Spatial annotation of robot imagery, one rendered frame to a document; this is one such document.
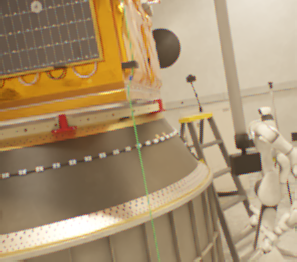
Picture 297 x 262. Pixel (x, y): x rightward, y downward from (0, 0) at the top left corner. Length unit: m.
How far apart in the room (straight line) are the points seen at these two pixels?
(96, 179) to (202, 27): 8.44
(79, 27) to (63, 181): 0.76
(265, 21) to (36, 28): 8.88
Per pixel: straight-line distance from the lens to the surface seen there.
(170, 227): 2.04
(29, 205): 1.88
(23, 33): 1.78
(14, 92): 1.82
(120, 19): 1.75
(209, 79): 9.89
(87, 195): 1.86
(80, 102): 1.71
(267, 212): 2.70
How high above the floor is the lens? 1.71
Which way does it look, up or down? 3 degrees down
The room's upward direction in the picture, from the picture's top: 10 degrees counter-clockwise
